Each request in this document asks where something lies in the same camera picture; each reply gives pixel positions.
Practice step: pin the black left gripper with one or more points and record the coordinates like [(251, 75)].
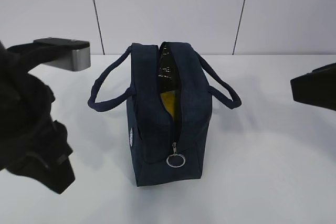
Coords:
[(32, 143)]

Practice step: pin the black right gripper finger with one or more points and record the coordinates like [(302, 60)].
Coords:
[(316, 88)]

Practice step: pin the navy blue lunch bag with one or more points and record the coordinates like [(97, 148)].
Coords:
[(164, 149)]

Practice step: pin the yellow lemon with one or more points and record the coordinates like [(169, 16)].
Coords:
[(169, 101)]

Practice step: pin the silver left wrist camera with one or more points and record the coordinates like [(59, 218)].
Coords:
[(68, 54)]

